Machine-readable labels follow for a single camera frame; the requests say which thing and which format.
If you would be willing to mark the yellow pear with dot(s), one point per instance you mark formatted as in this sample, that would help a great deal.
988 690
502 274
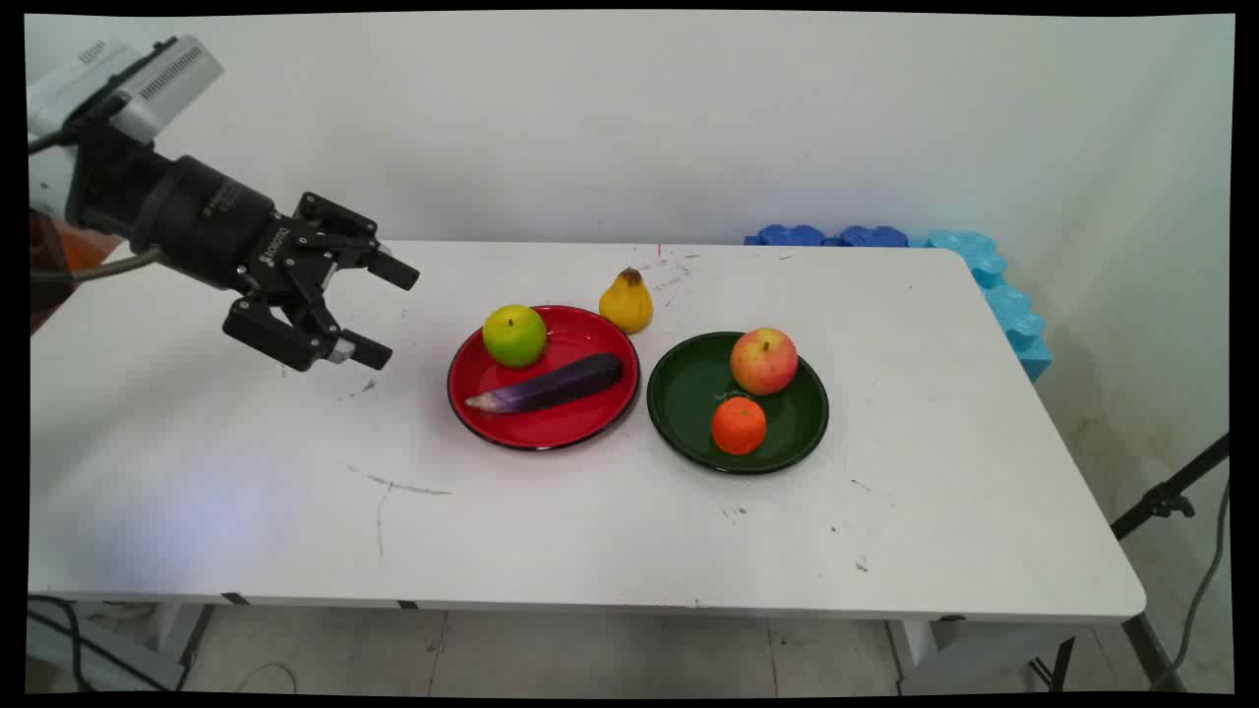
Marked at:
627 303

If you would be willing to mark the red round plate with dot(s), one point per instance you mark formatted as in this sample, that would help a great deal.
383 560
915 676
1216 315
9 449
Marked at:
551 413

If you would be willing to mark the purple eggplant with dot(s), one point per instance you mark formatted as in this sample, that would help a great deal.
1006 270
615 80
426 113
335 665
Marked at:
551 385

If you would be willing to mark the light blue foam piece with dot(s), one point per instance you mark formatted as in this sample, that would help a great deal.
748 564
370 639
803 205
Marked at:
969 251
1018 329

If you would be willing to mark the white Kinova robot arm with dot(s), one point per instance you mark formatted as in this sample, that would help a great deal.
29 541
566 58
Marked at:
47 108

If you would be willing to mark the red orange object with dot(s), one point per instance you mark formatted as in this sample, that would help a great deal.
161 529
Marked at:
54 261

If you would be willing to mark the white table leg frame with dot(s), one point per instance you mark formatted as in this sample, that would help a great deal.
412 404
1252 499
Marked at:
108 644
969 654

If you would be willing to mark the dark blue foam piece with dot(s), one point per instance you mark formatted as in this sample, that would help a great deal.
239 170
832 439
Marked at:
790 235
872 236

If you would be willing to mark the red yellow apple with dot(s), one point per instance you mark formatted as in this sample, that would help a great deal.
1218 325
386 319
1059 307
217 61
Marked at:
764 361

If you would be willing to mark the black tripod stand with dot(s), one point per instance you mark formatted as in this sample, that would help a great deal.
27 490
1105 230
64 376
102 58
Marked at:
1166 497

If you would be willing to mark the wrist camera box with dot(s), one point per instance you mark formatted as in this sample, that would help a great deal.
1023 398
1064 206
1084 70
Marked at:
162 79

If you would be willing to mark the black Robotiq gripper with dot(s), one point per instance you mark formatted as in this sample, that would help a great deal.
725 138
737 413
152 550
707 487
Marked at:
211 221

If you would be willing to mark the green apple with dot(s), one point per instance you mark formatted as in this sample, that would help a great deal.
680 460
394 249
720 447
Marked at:
513 336

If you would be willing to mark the orange mandarin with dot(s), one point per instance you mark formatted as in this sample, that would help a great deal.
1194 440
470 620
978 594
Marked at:
739 426

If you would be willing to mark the dark green round plate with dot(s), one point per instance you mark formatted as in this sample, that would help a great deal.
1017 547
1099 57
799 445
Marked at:
689 403

